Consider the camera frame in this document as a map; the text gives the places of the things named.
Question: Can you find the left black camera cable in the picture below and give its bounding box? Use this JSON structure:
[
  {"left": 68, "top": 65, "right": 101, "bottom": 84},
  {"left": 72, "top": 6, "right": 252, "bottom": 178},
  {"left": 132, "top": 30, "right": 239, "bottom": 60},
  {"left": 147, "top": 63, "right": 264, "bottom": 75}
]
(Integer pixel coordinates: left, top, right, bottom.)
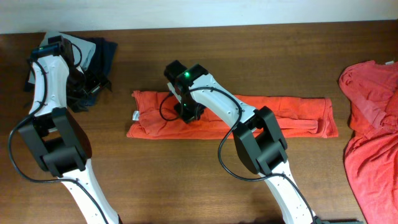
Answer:
[{"left": 7, "top": 42, "right": 109, "bottom": 224}]

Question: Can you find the black camera cable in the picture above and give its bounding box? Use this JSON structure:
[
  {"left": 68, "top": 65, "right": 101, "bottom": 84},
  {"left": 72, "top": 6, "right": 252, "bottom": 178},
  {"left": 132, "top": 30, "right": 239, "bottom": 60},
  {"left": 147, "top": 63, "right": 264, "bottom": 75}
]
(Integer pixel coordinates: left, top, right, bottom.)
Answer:
[
  {"left": 7, "top": 42, "right": 109, "bottom": 224},
  {"left": 159, "top": 86, "right": 318, "bottom": 224}
]

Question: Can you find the right black camera cable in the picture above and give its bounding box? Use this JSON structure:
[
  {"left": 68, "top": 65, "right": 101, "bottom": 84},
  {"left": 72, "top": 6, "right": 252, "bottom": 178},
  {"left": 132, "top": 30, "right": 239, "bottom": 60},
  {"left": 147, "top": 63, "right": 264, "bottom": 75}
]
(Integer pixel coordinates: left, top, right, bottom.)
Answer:
[{"left": 159, "top": 86, "right": 318, "bottom": 224}]

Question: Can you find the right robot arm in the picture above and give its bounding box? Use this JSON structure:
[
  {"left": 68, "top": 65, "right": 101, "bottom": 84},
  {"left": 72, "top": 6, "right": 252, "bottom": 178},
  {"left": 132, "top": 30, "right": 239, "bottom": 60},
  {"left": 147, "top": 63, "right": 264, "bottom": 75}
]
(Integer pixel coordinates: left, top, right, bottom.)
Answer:
[{"left": 164, "top": 60, "right": 320, "bottom": 223}]

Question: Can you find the folded light grey garment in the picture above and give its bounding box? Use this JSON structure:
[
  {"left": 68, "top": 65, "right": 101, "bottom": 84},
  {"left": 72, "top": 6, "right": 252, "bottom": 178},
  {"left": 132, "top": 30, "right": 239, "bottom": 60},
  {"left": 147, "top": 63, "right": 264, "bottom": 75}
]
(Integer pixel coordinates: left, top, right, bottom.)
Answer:
[{"left": 40, "top": 31, "right": 96, "bottom": 73}]

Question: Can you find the red printed soccer t-shirt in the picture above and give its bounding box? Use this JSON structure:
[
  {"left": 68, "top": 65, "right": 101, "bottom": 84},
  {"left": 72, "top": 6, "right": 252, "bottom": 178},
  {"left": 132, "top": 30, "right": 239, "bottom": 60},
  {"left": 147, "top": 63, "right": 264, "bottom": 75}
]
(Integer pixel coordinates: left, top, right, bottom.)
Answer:
[{"left": 126, "top": 90, "right": 338, "bottom": 139}]

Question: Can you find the folded dark navy garment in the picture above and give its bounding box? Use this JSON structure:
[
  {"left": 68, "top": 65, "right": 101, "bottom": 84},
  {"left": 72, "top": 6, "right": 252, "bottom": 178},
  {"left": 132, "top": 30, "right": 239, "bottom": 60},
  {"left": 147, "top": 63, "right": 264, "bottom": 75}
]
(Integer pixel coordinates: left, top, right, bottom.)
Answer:
[{"left": 29, "top": 36, "right": 117, "bottom": 117}]

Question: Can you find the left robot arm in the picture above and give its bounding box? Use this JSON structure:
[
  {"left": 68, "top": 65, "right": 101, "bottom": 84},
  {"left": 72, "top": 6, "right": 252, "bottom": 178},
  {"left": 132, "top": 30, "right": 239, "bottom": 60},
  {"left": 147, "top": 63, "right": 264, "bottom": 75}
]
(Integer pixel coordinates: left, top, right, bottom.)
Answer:
[{"left": 8, "top": 35, "right": 122, "bottom": 223}]

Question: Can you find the red garment at right edge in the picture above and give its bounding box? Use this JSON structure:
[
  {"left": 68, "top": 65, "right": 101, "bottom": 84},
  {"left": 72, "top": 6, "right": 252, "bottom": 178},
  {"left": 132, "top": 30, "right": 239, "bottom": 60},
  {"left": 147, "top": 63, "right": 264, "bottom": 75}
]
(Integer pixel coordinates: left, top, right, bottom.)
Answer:
[{"left": 338, "top": 60, "right": 397, "bottom": 224}]

